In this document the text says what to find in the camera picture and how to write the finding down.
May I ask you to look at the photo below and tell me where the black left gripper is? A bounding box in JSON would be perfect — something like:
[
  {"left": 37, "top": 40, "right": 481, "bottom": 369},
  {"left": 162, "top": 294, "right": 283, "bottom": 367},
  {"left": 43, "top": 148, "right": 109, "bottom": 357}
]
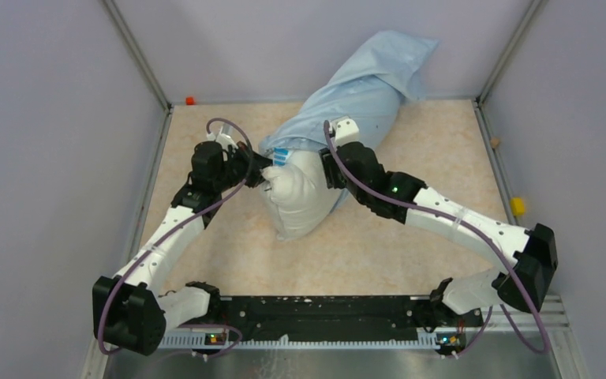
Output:
[{"left": 214, "top": 141, "right": 284, "bottom": 192}]

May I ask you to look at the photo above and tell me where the white pillow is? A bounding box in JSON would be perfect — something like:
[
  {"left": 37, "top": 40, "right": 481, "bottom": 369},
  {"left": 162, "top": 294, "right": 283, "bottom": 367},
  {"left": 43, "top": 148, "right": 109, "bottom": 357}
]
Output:
[{"left": 259, "top": 150, "right": 343, "bottom": 241}]

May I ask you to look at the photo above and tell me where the light blue pillowcase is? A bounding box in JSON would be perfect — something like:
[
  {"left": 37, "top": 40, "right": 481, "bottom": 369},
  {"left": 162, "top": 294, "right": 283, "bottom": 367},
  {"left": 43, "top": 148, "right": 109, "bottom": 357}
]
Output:
[{"left": 258, "top": 29, "right": 440, "bottom": 210}]

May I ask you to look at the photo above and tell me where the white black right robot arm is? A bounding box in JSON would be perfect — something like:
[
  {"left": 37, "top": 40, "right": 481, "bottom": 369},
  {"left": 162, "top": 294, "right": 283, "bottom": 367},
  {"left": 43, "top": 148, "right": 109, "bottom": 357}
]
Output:
[{"left": 320, "top": 142, "right": 558, "bottom": 325}]

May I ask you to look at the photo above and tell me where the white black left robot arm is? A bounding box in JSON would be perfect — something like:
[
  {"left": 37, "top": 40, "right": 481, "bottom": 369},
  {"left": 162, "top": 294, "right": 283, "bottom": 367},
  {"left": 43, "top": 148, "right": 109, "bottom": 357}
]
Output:
[{"left": 92, "top": 141, "right": 273, "bottom": 355}]

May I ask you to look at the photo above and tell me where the yellow toy block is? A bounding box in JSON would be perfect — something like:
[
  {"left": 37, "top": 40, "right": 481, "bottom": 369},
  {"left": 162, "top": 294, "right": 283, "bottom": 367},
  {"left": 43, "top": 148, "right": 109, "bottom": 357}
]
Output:
[{"left": 509, "top": 197, "right": 526, "bottom": 217}]

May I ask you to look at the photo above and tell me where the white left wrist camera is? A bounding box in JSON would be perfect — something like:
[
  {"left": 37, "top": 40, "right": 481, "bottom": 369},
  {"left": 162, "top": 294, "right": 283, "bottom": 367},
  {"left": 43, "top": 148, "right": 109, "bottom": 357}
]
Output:
[{"left": 207, "top": 123, "right": 238, "bottom": 152}]

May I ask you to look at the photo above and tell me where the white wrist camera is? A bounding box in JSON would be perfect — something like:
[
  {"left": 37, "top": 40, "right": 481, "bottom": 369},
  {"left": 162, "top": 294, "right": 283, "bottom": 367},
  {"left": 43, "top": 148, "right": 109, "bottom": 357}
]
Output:
[
  {"left": 207, "top": 123, "right": 238, "bottom": 152},
  {"left": 330, "top": 117, "right": 360, "bottom": 147}
]

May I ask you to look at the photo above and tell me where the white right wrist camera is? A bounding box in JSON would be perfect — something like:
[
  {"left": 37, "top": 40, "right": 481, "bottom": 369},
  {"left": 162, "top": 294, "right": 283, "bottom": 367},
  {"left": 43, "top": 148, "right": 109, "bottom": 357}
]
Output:
[{"left": 330, "top": 117, "right": 360, "bottom": 147}]

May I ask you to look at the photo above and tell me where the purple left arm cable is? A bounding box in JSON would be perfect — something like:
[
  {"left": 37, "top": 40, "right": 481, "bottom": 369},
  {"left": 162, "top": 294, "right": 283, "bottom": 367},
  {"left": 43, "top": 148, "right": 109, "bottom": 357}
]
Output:
[{"left": 96, "top": 117, "right": 256, "bottom": 362}]

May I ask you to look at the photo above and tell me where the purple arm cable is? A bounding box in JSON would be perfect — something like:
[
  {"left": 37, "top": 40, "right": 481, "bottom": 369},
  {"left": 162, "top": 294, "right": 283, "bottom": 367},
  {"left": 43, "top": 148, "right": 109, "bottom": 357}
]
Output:
[
  {"left": 323, "top": 120, "right": 552, "bottom": 359},
  {"left": 96, "top": 117, "right": 256, "bottom": 362}
]

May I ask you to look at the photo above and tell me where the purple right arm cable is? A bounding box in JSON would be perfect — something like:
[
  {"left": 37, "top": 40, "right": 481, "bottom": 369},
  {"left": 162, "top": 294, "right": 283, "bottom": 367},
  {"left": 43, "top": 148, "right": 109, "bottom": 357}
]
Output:
[{"left": 323, "top": 120, "right": 552, "bottom": 359}]

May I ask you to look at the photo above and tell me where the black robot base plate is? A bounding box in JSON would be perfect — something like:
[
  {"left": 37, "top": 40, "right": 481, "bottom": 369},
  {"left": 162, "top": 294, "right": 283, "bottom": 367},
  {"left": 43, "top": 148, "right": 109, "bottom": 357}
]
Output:
[{"left": 187, "top": 295, "right": 484, "bottom": 343}]

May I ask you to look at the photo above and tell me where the aluminium front frame rail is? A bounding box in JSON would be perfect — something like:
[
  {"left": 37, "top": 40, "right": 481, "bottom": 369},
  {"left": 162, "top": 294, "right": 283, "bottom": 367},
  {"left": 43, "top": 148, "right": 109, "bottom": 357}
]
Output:
[{"left": 80, "top": 295, "right": 589, "bottom": 379}]

